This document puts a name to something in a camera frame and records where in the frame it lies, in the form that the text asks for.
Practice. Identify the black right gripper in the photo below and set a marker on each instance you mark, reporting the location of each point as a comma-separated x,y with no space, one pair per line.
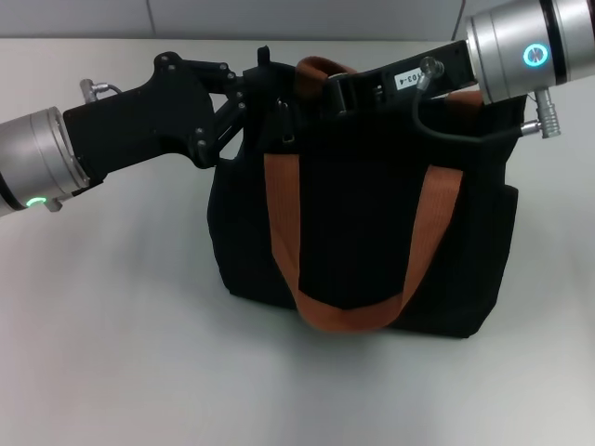
372,88

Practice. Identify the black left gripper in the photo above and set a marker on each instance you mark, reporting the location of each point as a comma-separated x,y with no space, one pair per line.
149,125

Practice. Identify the metal zipper pull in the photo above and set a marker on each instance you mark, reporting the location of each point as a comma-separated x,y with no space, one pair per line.
285,118

